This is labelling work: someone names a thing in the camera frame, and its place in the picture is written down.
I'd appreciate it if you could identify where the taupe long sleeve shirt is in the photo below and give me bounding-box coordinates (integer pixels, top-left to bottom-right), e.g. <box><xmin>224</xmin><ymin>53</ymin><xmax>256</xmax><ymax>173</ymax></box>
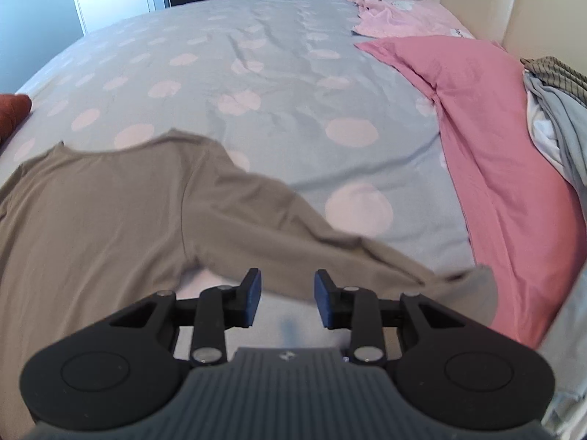
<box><xmin>1</xmin><ymin>130</ymin><xmax>497</xmax><ymax>439</ymax></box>

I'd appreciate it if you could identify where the grey clothes pile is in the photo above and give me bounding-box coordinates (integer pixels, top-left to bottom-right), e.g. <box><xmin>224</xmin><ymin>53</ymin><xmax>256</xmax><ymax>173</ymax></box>
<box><xmin>523</xmin><ymin>70</ymin><xmax>586</xmax><ymax>198</ymax></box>

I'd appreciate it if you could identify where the dark pink pillow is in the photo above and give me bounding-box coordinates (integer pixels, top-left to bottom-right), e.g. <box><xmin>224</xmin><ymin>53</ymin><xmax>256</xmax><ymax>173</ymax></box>
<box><xmin>360</xmin><ymin>36</ymin><xmax>586</xmax><ymax>348</ymax></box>

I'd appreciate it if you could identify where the grey polka dot bedsheet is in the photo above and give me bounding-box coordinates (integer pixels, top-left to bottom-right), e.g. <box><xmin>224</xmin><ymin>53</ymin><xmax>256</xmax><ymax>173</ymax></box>
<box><xmin>0</xmin><ymin>0</ymin><xmax>483</xmax><ymax>440</ymax></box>

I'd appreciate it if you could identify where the rust red cushion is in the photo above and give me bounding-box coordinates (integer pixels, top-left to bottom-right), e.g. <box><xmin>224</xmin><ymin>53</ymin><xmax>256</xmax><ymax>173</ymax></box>
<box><xmin>0</xmin><ymin>93</ymin><xmax>32</xmax><ymax>144</ymax></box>

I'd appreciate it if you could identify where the brown striped garment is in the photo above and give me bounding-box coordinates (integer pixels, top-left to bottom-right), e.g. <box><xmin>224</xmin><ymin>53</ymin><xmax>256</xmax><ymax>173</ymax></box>
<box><xmin>520</xmin><ymin>56</ymin><xmax>587</xmax><ymax>105</ymax></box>

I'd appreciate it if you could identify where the light pink patterned pillow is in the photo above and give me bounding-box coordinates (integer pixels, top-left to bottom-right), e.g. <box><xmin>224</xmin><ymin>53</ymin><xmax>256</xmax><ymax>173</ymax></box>
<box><xmin>352</xmin><ymin>0</ymin><xmax>474</xmax><ymax>39</ymax></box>

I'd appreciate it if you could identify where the cream padded headboard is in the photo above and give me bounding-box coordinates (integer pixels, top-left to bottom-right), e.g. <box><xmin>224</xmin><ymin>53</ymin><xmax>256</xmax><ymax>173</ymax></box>
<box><xmin>435</xmin><ymin>0</ymin><xmax>586</xmax><ymax>73</ymax></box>

